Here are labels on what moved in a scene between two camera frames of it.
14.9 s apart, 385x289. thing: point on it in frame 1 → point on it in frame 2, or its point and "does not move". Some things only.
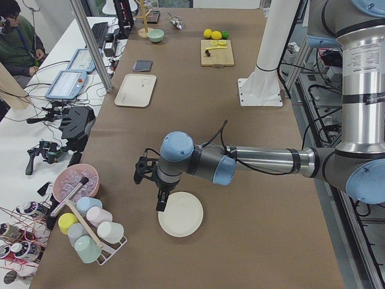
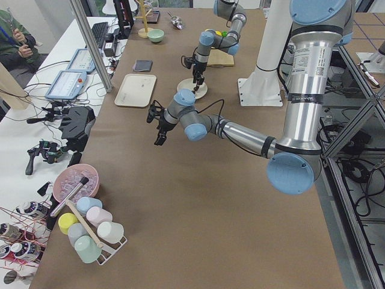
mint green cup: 86,249 does not move
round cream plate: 183,215 → 188,83
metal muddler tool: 83,181 does not move
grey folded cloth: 143,65 does not move
